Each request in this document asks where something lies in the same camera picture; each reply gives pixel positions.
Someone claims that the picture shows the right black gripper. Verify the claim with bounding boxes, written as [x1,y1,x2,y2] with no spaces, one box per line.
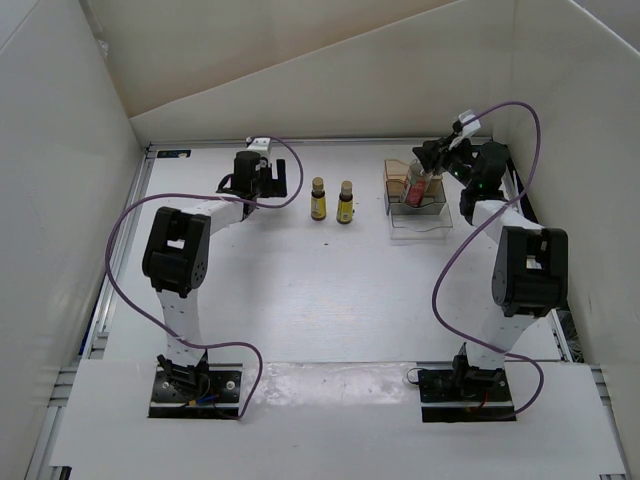
[413,134,478,190]

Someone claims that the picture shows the tall clear chili bottle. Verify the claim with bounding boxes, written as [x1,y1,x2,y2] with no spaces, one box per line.
[401,160,433,208]

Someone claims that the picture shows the small yellow-label bottle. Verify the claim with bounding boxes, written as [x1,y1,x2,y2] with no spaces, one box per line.
[311,177,327,221]
[336,180,354,224]

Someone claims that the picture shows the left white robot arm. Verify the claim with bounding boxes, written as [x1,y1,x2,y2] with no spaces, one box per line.
[142,137,287,400]

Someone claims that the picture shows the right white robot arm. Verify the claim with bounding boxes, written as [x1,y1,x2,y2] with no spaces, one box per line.
[413,136,568,400]

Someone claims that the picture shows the tiered clear condiment rack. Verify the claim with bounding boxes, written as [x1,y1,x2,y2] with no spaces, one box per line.
[383,159,453,241]

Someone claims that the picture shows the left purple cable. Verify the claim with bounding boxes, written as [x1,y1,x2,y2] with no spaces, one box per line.
[103,136,306,420]

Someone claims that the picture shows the purple cable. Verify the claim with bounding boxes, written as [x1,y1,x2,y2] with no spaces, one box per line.
[103,136,306,420]
[431,100,545,416]

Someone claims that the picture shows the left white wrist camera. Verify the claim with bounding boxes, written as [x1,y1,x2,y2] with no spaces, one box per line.
[246,136,271,158]

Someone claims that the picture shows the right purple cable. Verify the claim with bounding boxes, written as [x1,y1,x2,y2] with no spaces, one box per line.
[431,100,545,416]

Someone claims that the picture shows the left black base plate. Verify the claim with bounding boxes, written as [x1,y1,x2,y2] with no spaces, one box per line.
[147,364,243,420]

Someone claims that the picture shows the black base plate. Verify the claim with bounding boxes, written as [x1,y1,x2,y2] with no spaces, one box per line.
[147,364,243,420]
[405,354,517,424]

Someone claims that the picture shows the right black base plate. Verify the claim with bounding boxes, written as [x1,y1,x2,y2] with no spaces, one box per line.
[405,354,517,424]

